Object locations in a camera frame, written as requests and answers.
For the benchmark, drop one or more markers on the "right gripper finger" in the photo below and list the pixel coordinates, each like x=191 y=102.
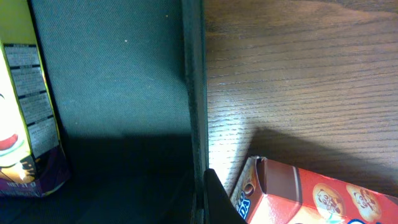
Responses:
x=218 y=208

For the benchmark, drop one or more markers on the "red Hello Panda box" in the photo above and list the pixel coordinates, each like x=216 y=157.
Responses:
x=268 y=191

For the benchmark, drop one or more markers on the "black container box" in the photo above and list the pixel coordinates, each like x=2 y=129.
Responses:
x=118 y=81

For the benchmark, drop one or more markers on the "green Pretz snack box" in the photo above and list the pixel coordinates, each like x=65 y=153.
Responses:
x=33 y=163

